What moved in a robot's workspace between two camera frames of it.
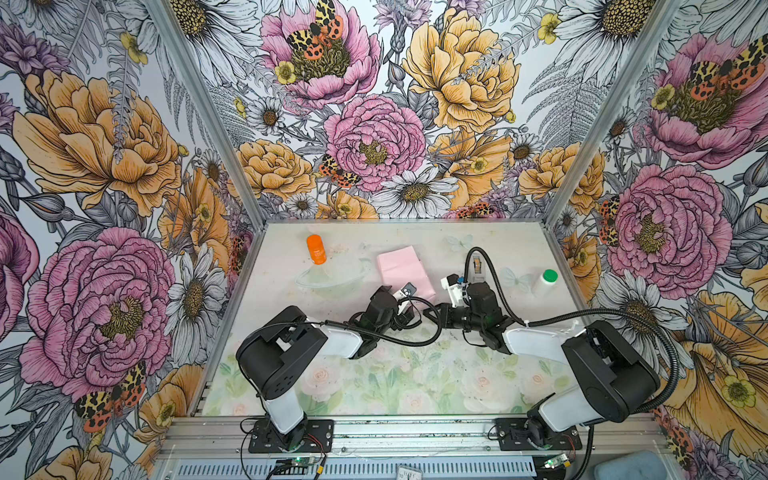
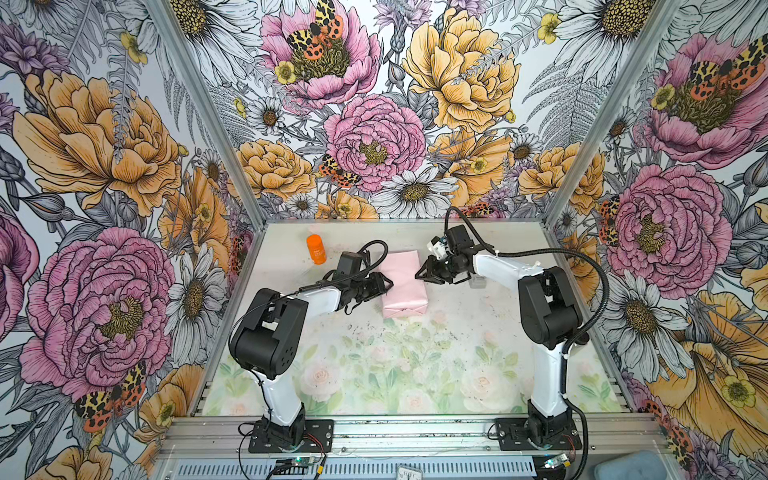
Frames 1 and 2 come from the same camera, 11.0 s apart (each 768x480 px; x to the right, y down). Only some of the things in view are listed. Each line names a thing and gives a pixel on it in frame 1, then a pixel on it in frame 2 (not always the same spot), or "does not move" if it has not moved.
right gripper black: x=446 y=309 → x=431 y=272
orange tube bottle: x=317 y=249 does not move
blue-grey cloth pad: x=639 y=465 does not move
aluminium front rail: x=202 y=436 does not move
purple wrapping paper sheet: x=401 y=267 does not move
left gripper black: x=402 y=320 → x=379 y=287
